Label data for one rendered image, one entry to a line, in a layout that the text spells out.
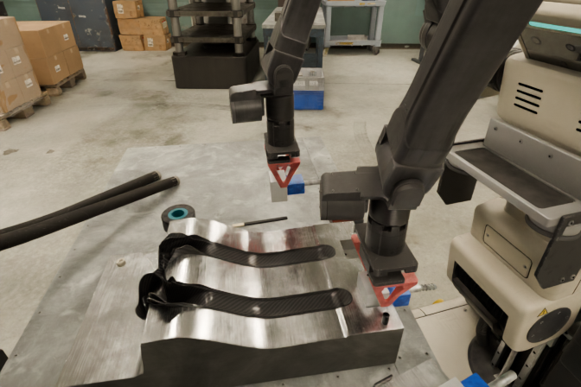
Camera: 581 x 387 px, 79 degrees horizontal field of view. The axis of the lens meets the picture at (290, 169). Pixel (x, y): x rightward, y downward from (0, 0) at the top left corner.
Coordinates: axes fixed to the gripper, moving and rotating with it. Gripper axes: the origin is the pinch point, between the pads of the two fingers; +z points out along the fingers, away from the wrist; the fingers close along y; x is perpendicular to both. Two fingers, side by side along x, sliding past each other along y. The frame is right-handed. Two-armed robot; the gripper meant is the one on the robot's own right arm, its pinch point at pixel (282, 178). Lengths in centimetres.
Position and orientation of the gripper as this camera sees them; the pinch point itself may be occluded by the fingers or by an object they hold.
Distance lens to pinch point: 79.4
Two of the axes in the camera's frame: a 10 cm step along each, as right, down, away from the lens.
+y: 1.5, 5.0, -8.6
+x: 9.9, -0.9, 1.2
